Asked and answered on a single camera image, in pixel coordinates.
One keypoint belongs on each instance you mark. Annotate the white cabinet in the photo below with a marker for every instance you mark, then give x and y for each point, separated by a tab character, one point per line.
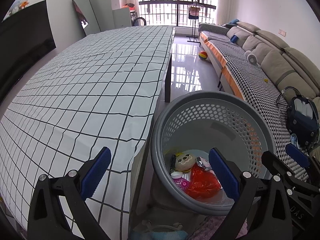
121	18

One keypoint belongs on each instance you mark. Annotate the blue cylinder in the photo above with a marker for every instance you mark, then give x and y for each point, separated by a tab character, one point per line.
234	38

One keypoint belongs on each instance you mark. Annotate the grey sofa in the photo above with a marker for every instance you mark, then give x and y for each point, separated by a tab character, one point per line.
280	55

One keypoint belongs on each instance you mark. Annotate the pink fluffy rug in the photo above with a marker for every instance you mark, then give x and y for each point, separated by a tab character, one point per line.
215	227

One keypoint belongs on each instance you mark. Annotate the red plastic bag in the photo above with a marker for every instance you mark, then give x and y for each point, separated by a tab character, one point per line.
202	183

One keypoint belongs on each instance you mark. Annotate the beige round plush toy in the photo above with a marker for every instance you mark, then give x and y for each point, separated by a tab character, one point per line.
185	160

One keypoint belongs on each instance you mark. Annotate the black garment stand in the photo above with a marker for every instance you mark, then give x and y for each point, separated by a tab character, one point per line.
193	30

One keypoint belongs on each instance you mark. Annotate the light blue towel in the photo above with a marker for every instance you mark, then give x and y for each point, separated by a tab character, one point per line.
160	236

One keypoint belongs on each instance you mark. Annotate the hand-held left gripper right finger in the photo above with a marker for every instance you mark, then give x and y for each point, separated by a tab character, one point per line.
223	172

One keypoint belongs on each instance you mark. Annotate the blue cloth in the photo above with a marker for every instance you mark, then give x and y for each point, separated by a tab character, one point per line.
233	21

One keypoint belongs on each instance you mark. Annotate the row of plush toys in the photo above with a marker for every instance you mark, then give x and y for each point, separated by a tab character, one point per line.
23	2

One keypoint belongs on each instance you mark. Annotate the black curved television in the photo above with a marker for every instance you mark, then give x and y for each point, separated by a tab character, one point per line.
22	50

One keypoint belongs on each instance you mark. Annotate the black hair clip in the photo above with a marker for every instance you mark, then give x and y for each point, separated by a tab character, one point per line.
173	162

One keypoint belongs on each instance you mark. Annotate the silver foil wrapper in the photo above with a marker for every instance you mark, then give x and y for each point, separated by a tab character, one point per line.
203	162

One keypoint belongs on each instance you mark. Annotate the white round lid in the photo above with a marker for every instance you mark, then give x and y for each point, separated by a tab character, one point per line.
177	175

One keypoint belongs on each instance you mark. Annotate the white round plush toy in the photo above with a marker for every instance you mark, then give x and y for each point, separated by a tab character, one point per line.
251	58

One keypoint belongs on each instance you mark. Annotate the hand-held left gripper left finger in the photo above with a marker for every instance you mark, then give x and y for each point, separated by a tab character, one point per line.
96	172

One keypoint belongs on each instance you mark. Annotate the wall socket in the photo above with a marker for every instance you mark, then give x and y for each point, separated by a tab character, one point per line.
282	32

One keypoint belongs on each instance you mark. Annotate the white curtain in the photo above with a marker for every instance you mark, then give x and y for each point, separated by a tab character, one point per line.
225	2

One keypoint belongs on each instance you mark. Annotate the grey perforated plastic basket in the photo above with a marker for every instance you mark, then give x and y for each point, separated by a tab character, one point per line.
212	120

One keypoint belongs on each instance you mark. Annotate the black window grille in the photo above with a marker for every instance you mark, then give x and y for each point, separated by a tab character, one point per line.
175	15

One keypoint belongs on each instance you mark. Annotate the pink hanging garment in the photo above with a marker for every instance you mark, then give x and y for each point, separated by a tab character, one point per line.
194	12

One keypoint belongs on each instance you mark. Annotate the orange item on cabinet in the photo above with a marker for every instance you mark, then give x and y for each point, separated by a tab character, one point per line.
128	5

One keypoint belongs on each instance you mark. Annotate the white plastic stand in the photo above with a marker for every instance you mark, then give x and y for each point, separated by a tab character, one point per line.
150	226

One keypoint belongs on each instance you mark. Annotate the navy bag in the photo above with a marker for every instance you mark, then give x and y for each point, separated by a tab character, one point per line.
300	122

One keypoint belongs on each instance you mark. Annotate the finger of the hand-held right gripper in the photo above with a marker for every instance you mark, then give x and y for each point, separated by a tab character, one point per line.
275	165
298	153

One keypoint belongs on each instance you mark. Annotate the leaning floor mirror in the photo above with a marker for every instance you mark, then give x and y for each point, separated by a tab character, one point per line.
86	17

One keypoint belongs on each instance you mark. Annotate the colourful striped ball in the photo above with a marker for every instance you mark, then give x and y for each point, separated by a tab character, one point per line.
203	55

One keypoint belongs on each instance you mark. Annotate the pink plastic mesh piece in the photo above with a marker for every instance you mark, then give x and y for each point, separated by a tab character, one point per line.
182	183

